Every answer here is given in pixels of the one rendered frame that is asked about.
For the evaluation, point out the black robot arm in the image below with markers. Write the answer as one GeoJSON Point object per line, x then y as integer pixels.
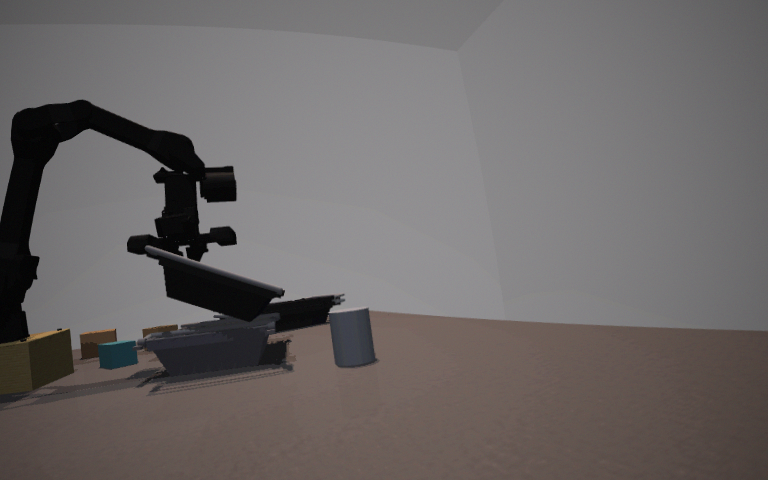
{"type": "Point", "coordinates": [35, 135]}

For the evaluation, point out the teal box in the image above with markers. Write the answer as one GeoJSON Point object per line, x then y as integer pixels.
{"type": "Point", "coordinates": [117, 354]}

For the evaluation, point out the dark grey cylinder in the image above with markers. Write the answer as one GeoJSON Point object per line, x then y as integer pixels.
{"type": "Point", "coordinates": [351, 336]}

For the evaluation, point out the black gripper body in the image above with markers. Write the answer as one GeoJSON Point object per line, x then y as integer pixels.
{"type": "Point", "coordinates": [224, 236]}

